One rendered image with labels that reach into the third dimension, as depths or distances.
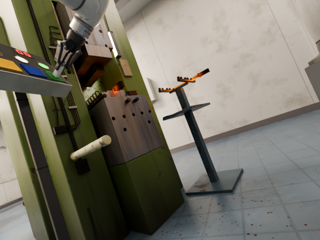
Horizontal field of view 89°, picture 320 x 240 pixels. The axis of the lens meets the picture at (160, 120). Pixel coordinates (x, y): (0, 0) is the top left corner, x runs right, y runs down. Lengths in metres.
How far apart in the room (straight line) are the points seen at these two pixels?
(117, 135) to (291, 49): 3.61
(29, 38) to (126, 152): 0.98
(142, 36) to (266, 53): 2.87
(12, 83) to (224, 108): 3.53
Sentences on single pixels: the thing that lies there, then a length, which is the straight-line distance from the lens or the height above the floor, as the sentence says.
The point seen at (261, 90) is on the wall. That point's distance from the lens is 3.86.
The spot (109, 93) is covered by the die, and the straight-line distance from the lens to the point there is 1.26.
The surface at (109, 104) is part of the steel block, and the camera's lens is 1.14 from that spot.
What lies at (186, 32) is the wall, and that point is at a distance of 4.31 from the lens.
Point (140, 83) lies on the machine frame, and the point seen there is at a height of 1.12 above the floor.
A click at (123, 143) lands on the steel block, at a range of 1.10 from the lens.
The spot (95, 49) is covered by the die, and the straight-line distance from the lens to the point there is 1.42.
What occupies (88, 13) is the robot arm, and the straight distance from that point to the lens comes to 0.87.
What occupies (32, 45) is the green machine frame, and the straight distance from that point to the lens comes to 1.44.
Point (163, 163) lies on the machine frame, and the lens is 1.29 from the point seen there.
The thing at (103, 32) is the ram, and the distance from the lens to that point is 1.58.
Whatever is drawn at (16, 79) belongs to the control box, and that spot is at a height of 0.95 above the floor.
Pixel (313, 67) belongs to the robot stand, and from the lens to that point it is 0.76.
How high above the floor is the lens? 0.56
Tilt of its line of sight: 5 degrees up
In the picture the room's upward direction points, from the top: 21 degrees counter-clockwise
